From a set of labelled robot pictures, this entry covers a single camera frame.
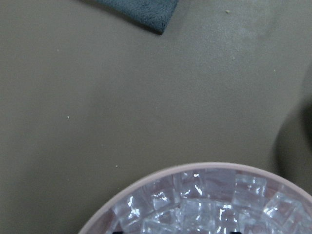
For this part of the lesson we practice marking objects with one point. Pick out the dark grey folded cloth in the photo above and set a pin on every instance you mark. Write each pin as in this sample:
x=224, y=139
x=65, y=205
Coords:
x=153, y=15

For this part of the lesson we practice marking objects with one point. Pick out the pink bowl of ice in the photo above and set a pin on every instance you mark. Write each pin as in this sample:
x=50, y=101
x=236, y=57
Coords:
x=206, y=198

